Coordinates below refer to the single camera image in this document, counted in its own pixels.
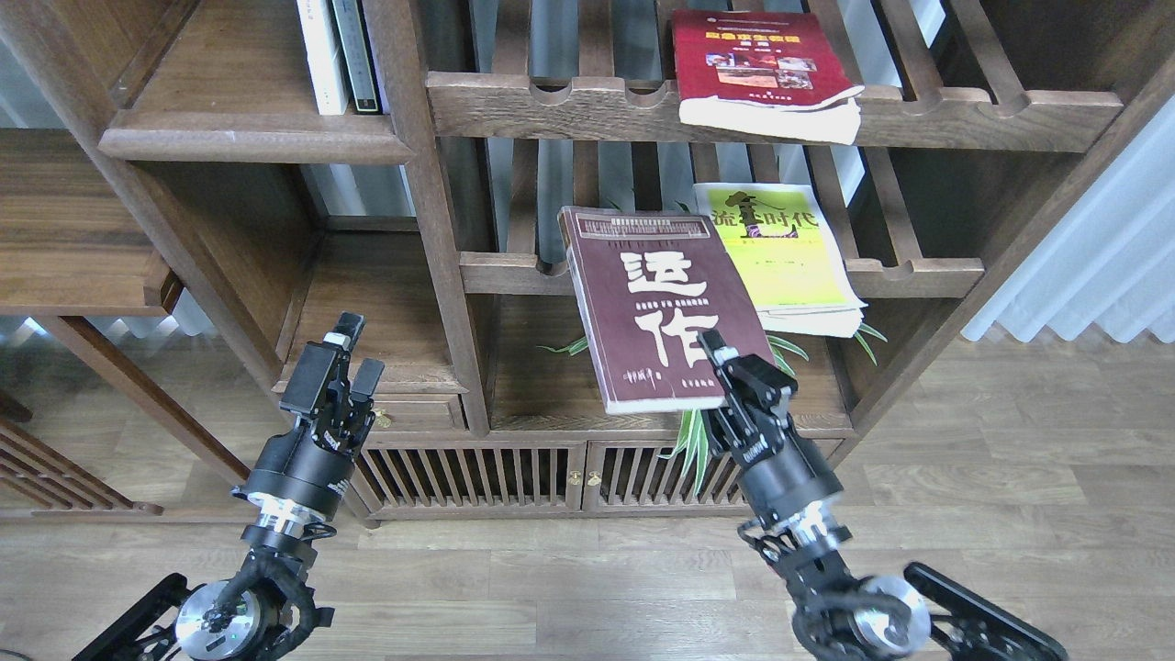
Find red book on top shelf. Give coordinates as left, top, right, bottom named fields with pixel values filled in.
left=672, top=9, right=864, bottom=146

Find maroon book white characters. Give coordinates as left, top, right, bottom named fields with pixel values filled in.
left=559, top=207, right=772, bottom=414

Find yellow green book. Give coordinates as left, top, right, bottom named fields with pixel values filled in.
left=693, top=183, right=865, bottom=338

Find dark wooden bookshelf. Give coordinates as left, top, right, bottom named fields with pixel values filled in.
left=4, top=1, right=1171, bottom=521

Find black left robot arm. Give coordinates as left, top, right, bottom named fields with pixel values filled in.
left=79, top=312, right=385, bottom=660

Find white curtain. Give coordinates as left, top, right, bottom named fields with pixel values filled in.
left=962, top=101, right=1174, bottom=343

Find white upright book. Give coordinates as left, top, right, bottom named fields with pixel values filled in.
left=297, top=1, right=350, bottom=116

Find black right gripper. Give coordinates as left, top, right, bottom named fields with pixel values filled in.
left=698, top=328, right=842, bottom=537

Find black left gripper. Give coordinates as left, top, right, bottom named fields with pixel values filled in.
left=231, top=312, right=385, bottom=534

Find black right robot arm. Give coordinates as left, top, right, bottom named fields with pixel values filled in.
left=699, top=330, right=1069, bottom=660

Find green spider plant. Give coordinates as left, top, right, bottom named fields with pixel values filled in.
left=542, top=197, right=889, bottom=492

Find dark green upright book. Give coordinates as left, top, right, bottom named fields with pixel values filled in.
left=331, top=1, right=383, bottom=115

